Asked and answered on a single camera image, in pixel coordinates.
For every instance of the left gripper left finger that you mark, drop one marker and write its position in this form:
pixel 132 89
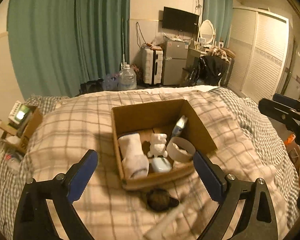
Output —
pixel 33 219

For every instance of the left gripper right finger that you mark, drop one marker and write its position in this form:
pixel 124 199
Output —
pixel 257 219

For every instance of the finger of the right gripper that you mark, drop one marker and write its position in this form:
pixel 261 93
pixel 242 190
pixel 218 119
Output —
pixel 277 111
pixel 289 102

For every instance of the white tape roll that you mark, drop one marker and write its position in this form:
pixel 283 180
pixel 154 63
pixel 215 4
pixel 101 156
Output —
pixel 180 149

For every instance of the black sock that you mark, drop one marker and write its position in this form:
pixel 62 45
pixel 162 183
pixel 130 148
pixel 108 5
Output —
pixel 159 200

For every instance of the white plush toy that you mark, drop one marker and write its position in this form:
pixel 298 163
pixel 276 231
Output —
pixel 157 145

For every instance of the grey white sock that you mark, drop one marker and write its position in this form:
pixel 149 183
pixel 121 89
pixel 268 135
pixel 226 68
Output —
pixel 134 162

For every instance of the green checkered bed sheet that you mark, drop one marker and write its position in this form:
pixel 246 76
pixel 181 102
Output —
pixel 248 146

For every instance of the small plastic bottle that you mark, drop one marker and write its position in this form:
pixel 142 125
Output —
pixel 13 161

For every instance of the white louvered wardrobe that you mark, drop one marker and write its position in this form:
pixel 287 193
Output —
pixel 260 41

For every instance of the black jacket on chair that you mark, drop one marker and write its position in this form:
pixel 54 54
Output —
pixel 207 70

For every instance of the brown cardboard box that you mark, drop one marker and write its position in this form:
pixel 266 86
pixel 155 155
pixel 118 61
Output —
pixel 160 117

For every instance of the beige plaid blanket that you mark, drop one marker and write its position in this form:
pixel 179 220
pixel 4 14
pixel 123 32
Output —
pixel 191 216

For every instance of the dressing table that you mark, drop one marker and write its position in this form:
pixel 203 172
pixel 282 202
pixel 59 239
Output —
pixel 222 53

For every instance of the white oval mirror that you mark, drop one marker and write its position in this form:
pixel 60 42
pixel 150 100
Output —
pixel 207 32

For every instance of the small cardboard box with items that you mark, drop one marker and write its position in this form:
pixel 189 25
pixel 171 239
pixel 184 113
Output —
pixel 21 124

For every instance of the silver mini fridge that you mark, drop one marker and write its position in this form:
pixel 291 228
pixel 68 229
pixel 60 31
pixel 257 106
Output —
pixel 175 56

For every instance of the green curtain right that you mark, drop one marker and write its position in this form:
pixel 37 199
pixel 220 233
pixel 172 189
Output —
pixel 219 13

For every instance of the green curtain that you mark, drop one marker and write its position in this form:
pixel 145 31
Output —
pixel 219 13
pixel 56 45

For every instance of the white suitcase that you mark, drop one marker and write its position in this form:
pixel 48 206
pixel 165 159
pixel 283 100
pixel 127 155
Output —
pixel 152 63

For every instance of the large water bottle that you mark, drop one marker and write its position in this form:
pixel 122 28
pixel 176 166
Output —
pixel 127 78

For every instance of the green curtain left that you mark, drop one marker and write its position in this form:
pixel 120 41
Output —
pixel 56 45

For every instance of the black wall television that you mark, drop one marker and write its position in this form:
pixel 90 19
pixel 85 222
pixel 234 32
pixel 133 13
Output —
pixel 180 20

